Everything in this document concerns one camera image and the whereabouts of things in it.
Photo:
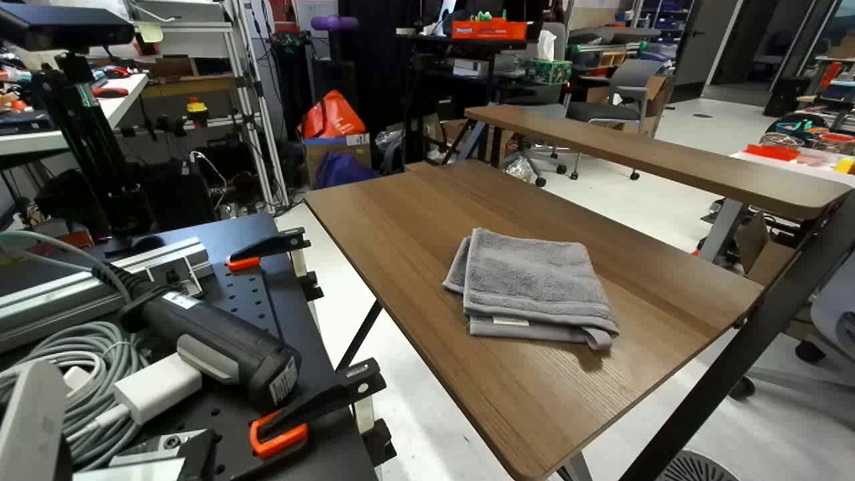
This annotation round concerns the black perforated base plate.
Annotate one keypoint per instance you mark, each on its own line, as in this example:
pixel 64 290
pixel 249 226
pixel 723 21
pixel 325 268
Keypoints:
pixel 269 304

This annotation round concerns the small black orange clamp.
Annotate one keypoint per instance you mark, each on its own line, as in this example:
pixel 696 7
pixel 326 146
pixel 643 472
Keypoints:
pixel 269 246

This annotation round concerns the grey folded towel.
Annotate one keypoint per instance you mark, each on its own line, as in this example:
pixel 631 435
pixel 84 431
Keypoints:
pixel 536 282

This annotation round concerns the blue purple bag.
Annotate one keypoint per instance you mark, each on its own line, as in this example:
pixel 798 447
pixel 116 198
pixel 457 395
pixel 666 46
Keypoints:
pixel 344 169

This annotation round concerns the white metal shelf rack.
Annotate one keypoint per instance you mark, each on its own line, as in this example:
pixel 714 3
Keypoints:
pixel 258 109

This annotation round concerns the grey metal plate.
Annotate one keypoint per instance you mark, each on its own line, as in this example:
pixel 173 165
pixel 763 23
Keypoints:
pixel 31 428

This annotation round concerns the orange bag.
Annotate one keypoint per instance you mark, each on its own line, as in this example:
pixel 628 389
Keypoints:
pixel 332 115

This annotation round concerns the brown wooden table black frame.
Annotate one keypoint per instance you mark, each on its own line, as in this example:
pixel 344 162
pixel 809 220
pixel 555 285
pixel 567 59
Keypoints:
pixel 497 384

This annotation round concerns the cardboard box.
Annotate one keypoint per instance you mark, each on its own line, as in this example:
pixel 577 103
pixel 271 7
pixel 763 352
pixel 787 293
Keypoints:
pixel 337 147

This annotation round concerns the black camera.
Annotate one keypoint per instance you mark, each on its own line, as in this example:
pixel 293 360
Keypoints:
pixel 62 25

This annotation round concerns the black grey handheld device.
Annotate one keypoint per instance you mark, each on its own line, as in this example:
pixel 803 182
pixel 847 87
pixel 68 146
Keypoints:
pixel 229 349

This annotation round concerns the flat orange item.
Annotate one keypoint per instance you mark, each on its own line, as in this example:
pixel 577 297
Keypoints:
pixel 772 150

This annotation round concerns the grey office chair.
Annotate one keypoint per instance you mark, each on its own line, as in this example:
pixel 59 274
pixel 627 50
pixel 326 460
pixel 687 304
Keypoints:
pixel 635 85

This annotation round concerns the yellow black round object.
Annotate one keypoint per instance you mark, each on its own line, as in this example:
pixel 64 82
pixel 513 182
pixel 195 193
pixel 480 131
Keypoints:
pixel 195 111

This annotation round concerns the purple round object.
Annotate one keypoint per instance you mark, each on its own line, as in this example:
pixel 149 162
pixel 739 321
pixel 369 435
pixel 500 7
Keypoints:
pixel 334 23

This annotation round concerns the silver aluminium rail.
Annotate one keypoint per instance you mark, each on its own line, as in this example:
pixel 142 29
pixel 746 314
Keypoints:
pixel 54 297

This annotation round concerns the white side table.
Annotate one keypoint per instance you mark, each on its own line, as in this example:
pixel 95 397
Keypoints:
pixel 122 98

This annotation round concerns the large black orange clamp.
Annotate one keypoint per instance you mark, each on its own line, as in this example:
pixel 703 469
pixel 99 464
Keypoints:
pixel 308 415

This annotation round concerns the white power adapter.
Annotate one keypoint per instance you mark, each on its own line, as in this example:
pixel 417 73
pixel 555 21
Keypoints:
pixel 158 389

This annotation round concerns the black tripod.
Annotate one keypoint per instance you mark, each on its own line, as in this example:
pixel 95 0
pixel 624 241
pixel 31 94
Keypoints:
pixel 95 150

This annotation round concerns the orange bin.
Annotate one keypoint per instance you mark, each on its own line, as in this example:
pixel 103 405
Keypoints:
pixel 487 30

